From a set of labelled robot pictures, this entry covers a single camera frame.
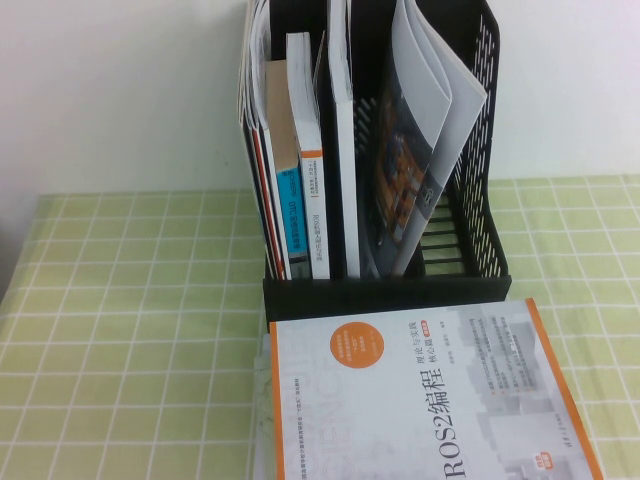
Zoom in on dark cover magazine grey pages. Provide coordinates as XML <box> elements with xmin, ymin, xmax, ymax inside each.
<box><xmin>367</xmin><ymin>0</ymin><xmax>490</xmax><ymax>279</ymax></box>

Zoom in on short white book orange band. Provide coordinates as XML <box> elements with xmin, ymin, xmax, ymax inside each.
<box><xmin>285</xmin><ymin>32</ymin><xmax>332</xmax><ymax>280</ymax></box>

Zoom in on tall white spine book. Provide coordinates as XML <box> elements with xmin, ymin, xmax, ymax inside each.
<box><xmin>327</xmin><ymin>0</ymin><xmax>362</xmax><ymax>279</ymax></box>

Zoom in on blue spine book tan pages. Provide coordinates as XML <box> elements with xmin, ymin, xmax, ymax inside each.
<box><xmin>263</xmin><ymin>59</ymin><xmax>310</xmax><ymax>280</ymax></box>

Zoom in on thin white orange-edged book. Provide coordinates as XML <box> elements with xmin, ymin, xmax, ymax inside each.
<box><xmin>252</xmin><ymin>122</ymin><xmax>295</xmax><ymax>281</ymax></box>

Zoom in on black plastic book holder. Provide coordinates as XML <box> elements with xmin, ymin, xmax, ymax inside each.
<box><xmin>242</xmin><ymin>0</ymin><xmax>514</xmax><ymax>335</ymax></box>

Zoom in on white ROS2 book orange trim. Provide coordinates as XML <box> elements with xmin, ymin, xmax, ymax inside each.
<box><xmin>269</xmin><ymin>298</ymin><xmax>607</xmax><ymax>480</ymax></box>

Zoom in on leftmost red edged books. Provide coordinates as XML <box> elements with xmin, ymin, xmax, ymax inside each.
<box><xmin>237</xmin><ymin>0</ymin><xmax>281</xmax><ymax>279</ymax></box>

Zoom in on green checked tablecloth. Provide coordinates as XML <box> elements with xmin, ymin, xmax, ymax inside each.
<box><xmin>0</xmin><ymin>172</ymin><xmax>640</xmax><ymax>480</ymax></box>

